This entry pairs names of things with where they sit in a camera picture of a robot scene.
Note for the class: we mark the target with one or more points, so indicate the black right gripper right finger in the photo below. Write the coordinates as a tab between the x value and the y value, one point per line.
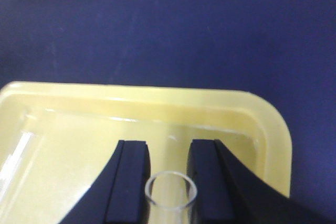
229	192

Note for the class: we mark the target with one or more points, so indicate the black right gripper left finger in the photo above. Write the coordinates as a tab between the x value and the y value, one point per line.
117	195

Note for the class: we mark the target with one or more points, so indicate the glass test tube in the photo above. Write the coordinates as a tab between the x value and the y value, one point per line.
171	197

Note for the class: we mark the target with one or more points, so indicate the yellow plastic tray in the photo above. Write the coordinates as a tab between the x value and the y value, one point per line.
56	138

